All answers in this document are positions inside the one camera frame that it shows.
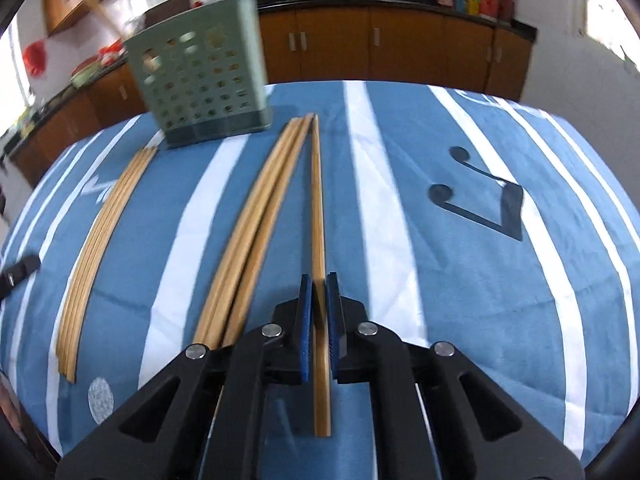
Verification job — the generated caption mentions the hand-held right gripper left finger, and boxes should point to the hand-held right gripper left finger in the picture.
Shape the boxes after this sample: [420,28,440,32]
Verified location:
[55,274,316,480]

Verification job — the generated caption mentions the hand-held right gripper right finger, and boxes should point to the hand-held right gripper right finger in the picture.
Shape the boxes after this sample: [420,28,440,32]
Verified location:
[325,271,586,480]

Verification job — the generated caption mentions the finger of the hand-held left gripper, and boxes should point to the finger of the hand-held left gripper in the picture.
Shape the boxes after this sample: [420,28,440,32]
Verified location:
[0,254,42,301]

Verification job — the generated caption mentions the green plastic utensil basket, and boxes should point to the green plastic utensil basket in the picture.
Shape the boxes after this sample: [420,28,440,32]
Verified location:
[125,0,275,150]

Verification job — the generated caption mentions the blue white striped tablecloth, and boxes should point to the blue white striped tablecloth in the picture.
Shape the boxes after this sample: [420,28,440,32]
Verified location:
[0,80,632,480]

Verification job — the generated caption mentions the small sliding window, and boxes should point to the small sliding window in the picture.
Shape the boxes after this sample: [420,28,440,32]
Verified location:
[0,15,26,126]

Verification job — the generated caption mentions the green basin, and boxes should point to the green basin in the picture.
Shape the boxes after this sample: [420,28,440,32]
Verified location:
[70,62,101,90]

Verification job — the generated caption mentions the hanging red plastic bag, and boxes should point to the hanging red plastic bag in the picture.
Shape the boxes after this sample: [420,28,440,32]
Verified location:
[22,40,48,78]

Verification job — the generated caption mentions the small red plastic bag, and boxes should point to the small red plastic bag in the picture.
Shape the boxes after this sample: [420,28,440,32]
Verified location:
[97,42,126,66]

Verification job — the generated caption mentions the wooden base cabinets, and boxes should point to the wooden base cabinets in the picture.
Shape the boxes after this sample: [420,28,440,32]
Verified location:
[10,2,533,186]

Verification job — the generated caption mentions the black kitchen countertop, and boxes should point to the black kitchen countertop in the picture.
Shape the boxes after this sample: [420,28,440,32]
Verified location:
[0,0,538,161]

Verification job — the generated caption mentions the large bright window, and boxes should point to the large bright window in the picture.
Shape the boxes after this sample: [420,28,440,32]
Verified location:
[582,0,640,61]

